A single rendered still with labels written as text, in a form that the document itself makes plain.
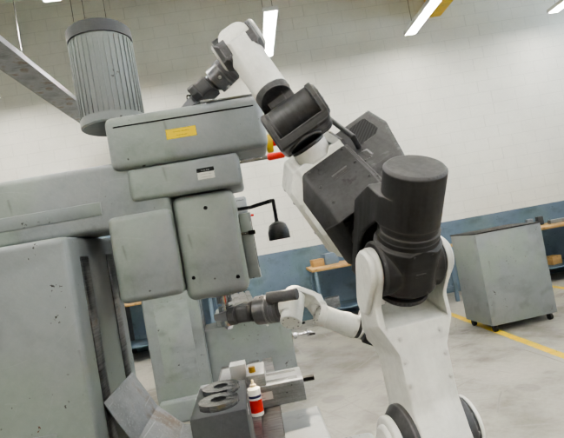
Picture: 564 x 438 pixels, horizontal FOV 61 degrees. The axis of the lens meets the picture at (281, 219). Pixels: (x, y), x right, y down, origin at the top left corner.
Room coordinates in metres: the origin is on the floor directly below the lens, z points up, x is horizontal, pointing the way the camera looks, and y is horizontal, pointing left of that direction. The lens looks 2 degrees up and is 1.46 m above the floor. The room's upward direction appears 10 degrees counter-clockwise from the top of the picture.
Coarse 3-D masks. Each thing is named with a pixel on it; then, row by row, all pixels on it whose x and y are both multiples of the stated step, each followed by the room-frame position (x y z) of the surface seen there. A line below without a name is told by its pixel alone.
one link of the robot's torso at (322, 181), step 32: (352, 128) 1.22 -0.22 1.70; (384, 128) 1.14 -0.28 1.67; (288, 160) 1.22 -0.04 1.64; (320, 160) 1.13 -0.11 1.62; (352, 160) 1.09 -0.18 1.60; (384, 160) 1.05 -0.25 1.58; (288, 192) 1.16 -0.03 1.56; (320, 192) 1.07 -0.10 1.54; (352, 192) 1.03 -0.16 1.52; (320, 224) 1.08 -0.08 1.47; (352, 224) 1.05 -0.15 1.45
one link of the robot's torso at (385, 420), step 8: (472, 408) 0.96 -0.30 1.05; (384, 416) 0.97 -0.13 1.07; (480, 416) 0.96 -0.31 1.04; (376, 424) 1.01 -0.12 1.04; (384, 424) 0.96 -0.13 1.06; (392, 424) 0.94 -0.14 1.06; (480, 424) 0.95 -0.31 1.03; (376, 432) 0.99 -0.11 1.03; (384, 432) 0.95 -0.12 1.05; (392, 432) 0.93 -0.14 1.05; (400, 432) 0.93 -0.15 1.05
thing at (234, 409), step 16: (224, 384) 1.20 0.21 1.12; (240, 384) 1.21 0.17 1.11; (208, 400) 1.09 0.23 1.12; (224, 400) 1.06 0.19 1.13; (240, 400) 1.09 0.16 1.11; (192, 416) 1.04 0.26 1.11; (208, 416) 1.02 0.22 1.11; (224, 416) 1.02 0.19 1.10; (240, 416) 1.02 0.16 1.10; (192, 432) 1.02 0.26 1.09; (208, 432) 1.02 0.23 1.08; (224, 432) 1.02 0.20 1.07; (240, 432) 1.02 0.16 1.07
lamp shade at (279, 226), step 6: (276, 222) 1.59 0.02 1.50; (282, 222) 1.59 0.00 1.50; (270, 228) 1.59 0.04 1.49; (276, 228) 1.58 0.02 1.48; (282, 228) 1.58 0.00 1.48; (288, 228) 1.60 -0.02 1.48; (270, 234) 1.59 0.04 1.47; (276, 234) 1.57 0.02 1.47; (282, 234) 1.58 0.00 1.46; (288, 234) 1.59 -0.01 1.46; (270, 240) 1.59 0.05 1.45
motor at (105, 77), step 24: (72, 24) 1.44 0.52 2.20; (96, 24) 1.43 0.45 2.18; (120, 24) 1.48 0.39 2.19; (72, 48) 1.46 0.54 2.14; (96, 48) 1.43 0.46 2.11; (120, 48) 1.47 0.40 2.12; (72, 72) 1.47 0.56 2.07; (96, 72) 1.43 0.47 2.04; (120, 72) 1.45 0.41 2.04; (96, 96) 1.43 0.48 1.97; (120, 96) 1.45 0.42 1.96; (96, 120) 1.43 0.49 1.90
